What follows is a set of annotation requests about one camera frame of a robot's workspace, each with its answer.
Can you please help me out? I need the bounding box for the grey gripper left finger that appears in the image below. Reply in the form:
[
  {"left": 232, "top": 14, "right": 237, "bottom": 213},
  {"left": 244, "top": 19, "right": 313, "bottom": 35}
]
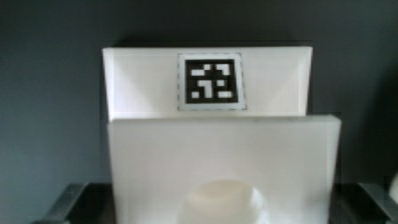
[{"left": 33, "top": 183, "right": 88, "bottom": 224}]

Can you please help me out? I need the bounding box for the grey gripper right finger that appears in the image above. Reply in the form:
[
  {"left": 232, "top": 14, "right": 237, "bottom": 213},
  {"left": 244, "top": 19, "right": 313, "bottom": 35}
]
[{"left": 360, "top": 183, "right": 398, "bottom": 224}]

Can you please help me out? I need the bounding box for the white lamp base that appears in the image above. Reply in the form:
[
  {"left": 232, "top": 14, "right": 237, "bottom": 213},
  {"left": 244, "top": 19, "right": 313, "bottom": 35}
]
[{"left": 104, "top": 46, "right": 342, "bottom": 224}]

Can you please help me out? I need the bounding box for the white lamp bulb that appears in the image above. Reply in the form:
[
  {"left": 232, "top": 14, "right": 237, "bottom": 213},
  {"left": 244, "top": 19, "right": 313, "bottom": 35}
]
[{"left": 390, "top": 172, "right": 398, "bottom": 204}]

